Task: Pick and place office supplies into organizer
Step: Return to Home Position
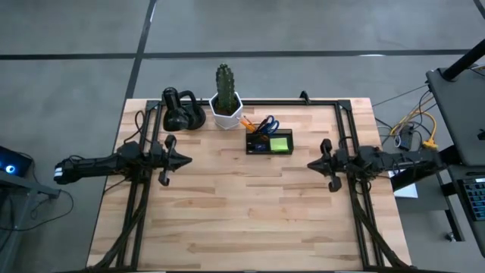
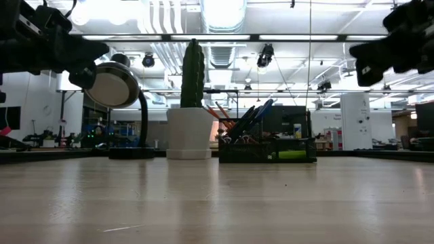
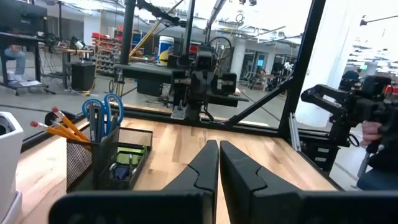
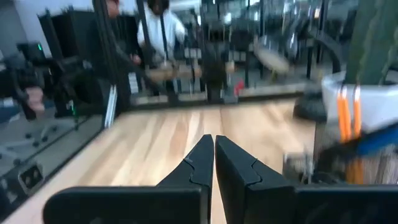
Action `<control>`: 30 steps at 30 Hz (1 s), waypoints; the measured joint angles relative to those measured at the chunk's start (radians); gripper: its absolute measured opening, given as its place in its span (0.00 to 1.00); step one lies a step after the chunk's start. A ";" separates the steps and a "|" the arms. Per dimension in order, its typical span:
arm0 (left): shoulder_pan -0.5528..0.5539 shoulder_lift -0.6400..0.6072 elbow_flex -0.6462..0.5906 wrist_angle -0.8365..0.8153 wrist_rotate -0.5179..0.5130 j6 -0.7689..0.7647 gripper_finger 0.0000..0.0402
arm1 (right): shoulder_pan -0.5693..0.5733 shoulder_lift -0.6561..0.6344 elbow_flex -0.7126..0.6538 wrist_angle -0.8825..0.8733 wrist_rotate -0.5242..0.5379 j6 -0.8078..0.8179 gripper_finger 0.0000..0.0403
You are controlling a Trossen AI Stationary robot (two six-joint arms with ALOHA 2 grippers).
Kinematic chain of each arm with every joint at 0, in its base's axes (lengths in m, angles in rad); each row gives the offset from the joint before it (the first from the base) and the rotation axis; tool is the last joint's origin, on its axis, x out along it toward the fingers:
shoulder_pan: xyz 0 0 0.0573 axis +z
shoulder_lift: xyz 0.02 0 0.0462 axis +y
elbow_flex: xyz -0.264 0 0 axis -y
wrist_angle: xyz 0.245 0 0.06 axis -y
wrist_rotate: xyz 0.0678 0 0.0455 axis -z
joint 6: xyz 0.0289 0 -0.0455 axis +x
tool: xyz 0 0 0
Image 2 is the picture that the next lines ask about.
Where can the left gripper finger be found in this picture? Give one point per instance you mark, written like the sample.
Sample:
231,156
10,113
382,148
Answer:
89,45
93,57

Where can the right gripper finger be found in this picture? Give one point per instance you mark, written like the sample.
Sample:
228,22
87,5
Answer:
371,47
366,60

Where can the green sticky note pad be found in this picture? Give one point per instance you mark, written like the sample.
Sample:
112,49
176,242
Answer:
291,155

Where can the black binder clip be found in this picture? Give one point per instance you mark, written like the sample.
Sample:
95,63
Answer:
223,139
241,137

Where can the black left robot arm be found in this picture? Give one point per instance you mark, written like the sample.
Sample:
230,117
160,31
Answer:
8,13

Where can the black mesh desk organizer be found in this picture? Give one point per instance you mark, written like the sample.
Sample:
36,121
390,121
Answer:
244,154

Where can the black desk lamp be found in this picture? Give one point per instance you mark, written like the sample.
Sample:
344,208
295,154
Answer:
115,88

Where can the black ceiling spotlight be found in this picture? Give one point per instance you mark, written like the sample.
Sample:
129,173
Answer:
148,61
266,56

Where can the shelf with blue bins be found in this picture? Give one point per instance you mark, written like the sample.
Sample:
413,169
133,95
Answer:
89,130

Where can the red padded bar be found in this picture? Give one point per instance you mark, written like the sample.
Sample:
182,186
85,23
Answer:
4,131

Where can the white yellow wipes canister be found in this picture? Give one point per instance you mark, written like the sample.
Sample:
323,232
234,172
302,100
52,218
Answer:
297,131

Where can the green cactus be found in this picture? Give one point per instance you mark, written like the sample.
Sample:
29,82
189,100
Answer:
192,74

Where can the white plant pot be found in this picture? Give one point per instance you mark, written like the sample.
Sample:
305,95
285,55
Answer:
188,135

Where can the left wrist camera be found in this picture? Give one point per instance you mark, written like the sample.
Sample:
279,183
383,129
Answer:
54,18

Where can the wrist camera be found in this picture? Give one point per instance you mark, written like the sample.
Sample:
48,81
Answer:
54,18
403,15

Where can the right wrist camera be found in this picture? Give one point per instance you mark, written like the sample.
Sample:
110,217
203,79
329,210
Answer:
403,15

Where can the black wall monitor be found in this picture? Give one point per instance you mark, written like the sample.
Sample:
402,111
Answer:
10,118

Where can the black aluminium rig frame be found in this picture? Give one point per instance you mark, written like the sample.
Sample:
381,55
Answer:
373,156

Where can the silver ceiling air duct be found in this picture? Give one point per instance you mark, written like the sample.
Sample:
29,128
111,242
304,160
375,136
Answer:
223,17

